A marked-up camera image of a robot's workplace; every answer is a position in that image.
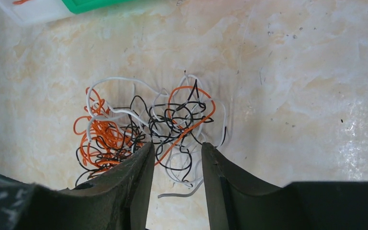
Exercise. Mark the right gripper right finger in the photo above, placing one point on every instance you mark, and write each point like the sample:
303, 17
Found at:
238, 200

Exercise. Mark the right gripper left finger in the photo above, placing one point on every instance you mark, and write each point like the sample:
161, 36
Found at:
117, 199

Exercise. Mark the green plastic bin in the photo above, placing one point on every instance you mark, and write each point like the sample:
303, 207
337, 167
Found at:
81, 6

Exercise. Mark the white plastic bin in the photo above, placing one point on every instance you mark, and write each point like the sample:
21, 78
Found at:
30, 12

